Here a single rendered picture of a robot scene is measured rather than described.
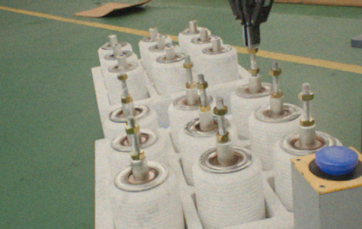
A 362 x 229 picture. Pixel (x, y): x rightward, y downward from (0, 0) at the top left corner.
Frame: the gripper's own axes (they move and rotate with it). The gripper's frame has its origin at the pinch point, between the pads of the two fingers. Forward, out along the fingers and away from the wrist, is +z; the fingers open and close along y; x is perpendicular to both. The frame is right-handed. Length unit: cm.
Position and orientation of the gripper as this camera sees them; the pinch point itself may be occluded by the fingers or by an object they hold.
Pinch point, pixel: (251, 35)
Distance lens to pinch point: 86.1
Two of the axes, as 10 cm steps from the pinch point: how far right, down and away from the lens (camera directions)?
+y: 3.7, 3.2, -8.7
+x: 9.2, -2.6, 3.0
